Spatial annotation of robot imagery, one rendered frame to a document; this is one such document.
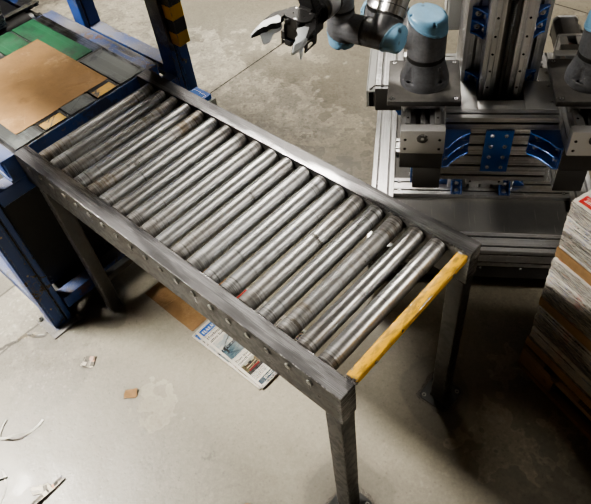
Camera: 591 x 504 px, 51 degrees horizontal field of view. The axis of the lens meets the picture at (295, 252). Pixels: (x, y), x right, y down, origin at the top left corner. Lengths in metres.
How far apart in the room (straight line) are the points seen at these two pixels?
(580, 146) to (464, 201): 0.64
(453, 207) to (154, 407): 1.35
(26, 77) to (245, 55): 1.64
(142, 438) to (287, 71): 2.19
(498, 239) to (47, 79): 1.73
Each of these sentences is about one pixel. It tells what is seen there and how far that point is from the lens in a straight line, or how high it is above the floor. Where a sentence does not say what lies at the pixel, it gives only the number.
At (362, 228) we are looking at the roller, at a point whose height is 0.79.
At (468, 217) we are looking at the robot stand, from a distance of 2.47.
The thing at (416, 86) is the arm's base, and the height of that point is 0.84.
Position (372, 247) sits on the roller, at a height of 0.80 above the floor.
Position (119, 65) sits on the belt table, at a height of 0.80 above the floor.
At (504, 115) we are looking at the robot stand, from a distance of 2.10.
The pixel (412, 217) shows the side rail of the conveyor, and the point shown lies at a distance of 1.64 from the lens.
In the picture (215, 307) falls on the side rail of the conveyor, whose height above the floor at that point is 0.79.
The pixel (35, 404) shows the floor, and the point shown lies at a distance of 2.54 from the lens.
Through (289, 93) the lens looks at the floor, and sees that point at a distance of 3.46.
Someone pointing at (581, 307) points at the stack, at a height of 0.51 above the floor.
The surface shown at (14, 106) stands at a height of 0.80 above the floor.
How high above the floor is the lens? 2.00
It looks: 50 degrees down
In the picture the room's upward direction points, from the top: 9 degrees counter-clockwise
